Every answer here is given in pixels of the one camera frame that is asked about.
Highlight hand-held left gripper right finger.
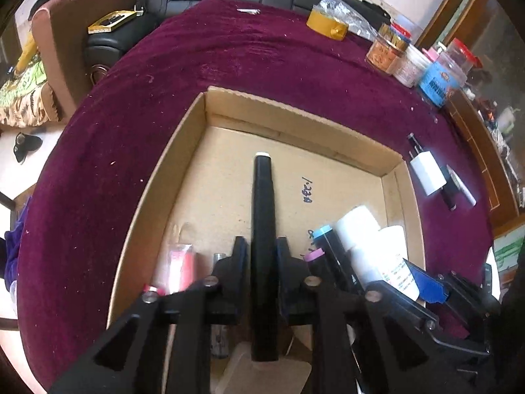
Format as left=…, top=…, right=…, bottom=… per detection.
left=276, top=236, right=473, bottom=394

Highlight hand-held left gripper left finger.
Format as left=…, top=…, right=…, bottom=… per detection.
left=49, top=236, right=251, bottom=394

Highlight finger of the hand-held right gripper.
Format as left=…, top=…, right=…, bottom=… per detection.
left=403, top=258, right=495, bottom=321
left=383, top=281, right=492, bottom=357

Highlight black marker grey cap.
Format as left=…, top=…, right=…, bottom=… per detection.
left=251, top=151, right=280, bottom=364

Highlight black marker teal cap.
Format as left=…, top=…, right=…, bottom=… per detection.
left=311, top=224, right=358, bottom=293

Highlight clear case with pink insert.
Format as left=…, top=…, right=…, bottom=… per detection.
left=153, top=242, right=198, bottom=297

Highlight large white plastic bottle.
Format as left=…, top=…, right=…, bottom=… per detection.
left=334, top=205, right=383, bottom=285

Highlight cardboard box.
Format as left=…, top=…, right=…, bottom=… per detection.
left=107, top=86, right=428, bottom=394

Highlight green white carton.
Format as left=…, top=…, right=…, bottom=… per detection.
left=491, top=229, right=525, bottom=282

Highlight white pen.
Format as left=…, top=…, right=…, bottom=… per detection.
left=445, top=164, right=477, bottom=208

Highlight white charger plug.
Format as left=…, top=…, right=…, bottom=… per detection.
left=409, top=152, right=448, bottom=197

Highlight wooden sideboard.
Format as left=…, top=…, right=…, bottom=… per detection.
left=418, top=0, right=525, bottom=234

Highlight maroon tablecloth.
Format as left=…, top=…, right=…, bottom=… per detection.
left=18, top=0, right=495, bottom=387

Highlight clear jar blue label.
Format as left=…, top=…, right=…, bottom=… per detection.
left=418, top=38, right=481, bottom=110

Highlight white plastic jar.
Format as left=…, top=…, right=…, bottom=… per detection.
left=393, top=45, right=432, bottom=89

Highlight purple cloth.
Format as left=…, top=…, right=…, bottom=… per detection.
left=3, top=195, right=34, bottom=298

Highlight clear jar orange contents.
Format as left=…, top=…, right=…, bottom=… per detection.
left=366, top=22, right=411, bottom=75

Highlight pink lid bottle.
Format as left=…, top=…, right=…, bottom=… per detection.
left=422, top=43, right=446, bottom=65

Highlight yellow tape roll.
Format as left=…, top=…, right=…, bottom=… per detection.
left=307, top=6, right=350, bottom=42

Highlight black shoe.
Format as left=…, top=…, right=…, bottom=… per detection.
left=12, top=132, right=44, bottom=165

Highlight red lid jar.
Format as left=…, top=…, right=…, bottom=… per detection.
left=391, top=23, right=413, bottom=44

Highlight clear plastic bag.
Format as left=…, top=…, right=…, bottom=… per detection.
left=313, top=0, right=379, bottom=42

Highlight brown upholstered chair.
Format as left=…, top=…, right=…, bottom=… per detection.
left=30, top=0, right=149, bottom=120

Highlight green patterned blanket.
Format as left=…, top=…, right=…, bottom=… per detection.
left=0, top=55, right=59, bottom=129

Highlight gold black box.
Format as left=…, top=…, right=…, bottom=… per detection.
left=88, top=9, right=137, bottom=35

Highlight black round object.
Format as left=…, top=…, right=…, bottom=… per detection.
left=28, top=0, right=56, bottom=21

